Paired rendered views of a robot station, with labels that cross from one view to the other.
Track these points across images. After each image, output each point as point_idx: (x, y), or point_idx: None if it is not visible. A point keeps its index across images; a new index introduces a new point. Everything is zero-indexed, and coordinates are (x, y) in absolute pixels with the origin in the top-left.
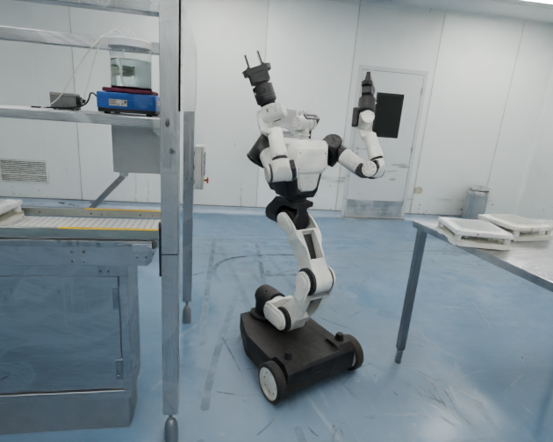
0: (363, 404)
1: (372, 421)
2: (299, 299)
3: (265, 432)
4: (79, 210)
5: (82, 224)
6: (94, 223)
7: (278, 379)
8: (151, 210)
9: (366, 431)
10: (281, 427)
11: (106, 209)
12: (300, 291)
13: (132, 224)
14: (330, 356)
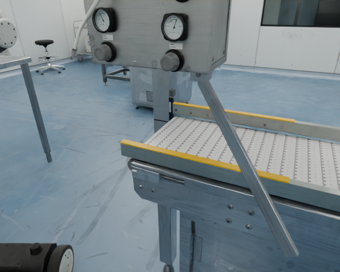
0: (16, 236)
1: (31, 224)
2: None
3: (101, 251)
4: (299, 182)
5: (276, 161)
6: (256, 164)
7: (66, 244)
8: (149, 145)
9: (45, 221)
10: (87, 249)
11: (236, 167)
12: None
13: (190, 147)
14: None
